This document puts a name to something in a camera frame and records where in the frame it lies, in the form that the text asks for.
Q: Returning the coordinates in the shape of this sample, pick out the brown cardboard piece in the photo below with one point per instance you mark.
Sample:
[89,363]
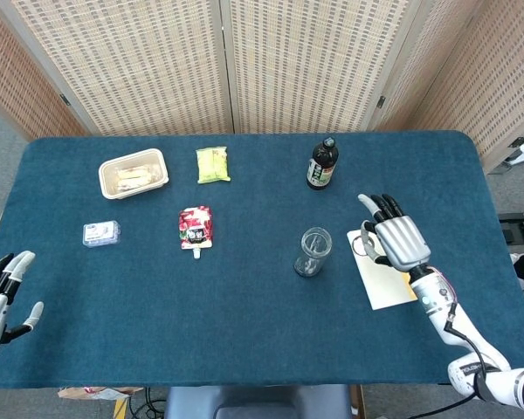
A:
[96,393]

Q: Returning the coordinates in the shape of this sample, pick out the red spouted drink pouch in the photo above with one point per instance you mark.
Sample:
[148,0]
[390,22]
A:
[195,229]

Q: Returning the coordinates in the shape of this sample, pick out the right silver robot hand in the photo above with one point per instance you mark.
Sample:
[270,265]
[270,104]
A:
[401,240]

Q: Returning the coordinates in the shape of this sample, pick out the green snack packet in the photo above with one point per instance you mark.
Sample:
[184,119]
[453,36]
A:
[213,166]

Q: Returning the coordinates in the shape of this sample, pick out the cream paper sheet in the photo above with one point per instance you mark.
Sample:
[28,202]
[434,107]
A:
[384,286]

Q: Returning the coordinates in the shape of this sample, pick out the clear-wrapped food pack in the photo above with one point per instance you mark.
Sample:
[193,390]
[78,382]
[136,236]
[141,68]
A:
[135,176]

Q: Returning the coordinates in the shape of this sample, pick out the black foot pedal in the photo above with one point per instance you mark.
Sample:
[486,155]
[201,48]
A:
[521,224]

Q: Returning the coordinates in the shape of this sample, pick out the beige food tray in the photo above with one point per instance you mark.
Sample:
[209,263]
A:
[107,187]

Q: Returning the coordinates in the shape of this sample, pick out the dark brown drink bottle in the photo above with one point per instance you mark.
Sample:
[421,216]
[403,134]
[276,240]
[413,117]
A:
[322,168]

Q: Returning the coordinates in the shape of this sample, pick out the clear glass jar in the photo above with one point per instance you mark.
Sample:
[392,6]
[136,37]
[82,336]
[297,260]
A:
[313,251]

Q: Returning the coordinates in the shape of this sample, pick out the blue fabric tablecloth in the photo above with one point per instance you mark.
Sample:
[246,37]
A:
[244,327]

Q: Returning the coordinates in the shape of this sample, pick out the dark metal screen hinge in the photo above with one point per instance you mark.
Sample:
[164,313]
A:
[65,99]
[381,102]

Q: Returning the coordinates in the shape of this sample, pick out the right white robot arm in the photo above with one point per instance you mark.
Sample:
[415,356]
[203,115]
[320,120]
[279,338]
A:
[458,323]

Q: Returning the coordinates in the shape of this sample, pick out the clear purple plastic box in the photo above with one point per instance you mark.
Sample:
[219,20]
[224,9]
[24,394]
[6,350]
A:
[101,234]

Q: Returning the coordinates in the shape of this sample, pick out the woven folding screen panel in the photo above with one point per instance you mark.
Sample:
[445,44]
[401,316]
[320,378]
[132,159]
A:
[22,87]
[471,65]
[310,65]
[135,65]

